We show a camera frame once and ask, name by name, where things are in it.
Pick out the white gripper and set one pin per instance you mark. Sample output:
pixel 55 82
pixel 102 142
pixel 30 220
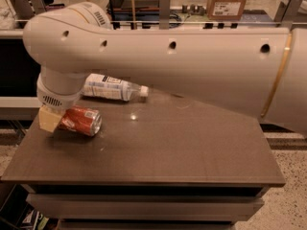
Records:
pixel 57 99

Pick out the red coke can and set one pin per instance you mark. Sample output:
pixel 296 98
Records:
pixel 80 119

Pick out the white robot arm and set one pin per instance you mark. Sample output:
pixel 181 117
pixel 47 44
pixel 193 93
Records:
pixel 257 71

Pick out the clear plastic water bottle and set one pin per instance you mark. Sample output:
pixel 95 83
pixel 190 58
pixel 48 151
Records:
pixel 101 86

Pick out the grey drawer cabinet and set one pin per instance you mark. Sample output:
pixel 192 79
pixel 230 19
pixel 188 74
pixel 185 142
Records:
pixel 147 208

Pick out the orange blue cart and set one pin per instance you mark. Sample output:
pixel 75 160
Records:
pixel 131 11

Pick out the cardboard box with label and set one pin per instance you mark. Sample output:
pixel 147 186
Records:
pixel 225 9

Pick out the left metal railing post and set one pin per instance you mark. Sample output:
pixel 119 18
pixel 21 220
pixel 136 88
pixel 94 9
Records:
pixel 39 6

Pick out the metal railing post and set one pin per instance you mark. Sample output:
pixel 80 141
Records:
pixel 39 6
pixel 291 14
pixel 164 14

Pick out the middle metal railing post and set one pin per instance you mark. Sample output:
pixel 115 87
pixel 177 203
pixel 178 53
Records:
pixel 164 14

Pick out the right metal railing post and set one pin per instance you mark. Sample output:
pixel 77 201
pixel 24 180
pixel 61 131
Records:
pixel 291 14

